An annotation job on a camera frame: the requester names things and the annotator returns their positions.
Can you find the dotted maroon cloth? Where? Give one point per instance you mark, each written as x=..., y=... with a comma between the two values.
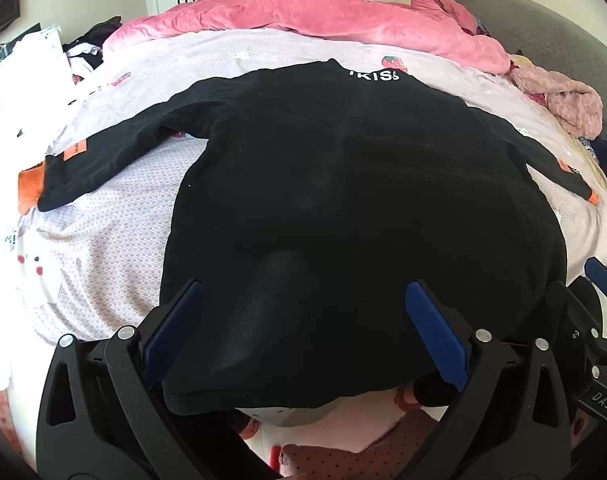
x=373, y=445

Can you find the pink fluffy garment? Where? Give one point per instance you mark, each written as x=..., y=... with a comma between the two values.
x=568, y=100

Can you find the black sweater with orange cuffs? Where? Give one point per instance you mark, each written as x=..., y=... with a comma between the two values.
x=333, y=185

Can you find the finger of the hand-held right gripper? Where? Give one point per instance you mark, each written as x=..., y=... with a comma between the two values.
x=606, y=271
x=566, y=310

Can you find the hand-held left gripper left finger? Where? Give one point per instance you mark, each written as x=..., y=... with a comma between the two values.
x=176, y=325

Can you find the white cabinet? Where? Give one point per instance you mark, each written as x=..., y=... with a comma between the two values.
x=28, y=70

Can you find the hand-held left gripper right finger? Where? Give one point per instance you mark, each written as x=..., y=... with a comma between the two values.
x=433, y=330

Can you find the lilac printed bed sheet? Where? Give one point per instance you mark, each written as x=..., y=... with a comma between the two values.
x=113, y=240

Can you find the grey quilted headboard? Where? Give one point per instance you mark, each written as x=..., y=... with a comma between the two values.
x=543, y=15

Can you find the pink duvet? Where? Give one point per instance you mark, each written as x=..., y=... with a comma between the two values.
x=308, y=15

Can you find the pile of dark clothes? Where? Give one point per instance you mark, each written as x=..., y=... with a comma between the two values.
x=93, y=40

